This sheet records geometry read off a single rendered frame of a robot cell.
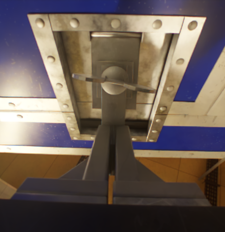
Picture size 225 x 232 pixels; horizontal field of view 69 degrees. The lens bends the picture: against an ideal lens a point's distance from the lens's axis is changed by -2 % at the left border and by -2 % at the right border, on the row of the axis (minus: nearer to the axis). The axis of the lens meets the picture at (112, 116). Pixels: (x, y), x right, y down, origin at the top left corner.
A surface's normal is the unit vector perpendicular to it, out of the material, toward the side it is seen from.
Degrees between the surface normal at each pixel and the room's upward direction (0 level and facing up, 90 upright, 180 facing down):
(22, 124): 90
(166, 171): 180
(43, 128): 90
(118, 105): 124
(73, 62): 90
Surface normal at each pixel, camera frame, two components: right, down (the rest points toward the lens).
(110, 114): -0.03, 0.29
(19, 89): -0.03, 0.78
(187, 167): 0.00, -0.63
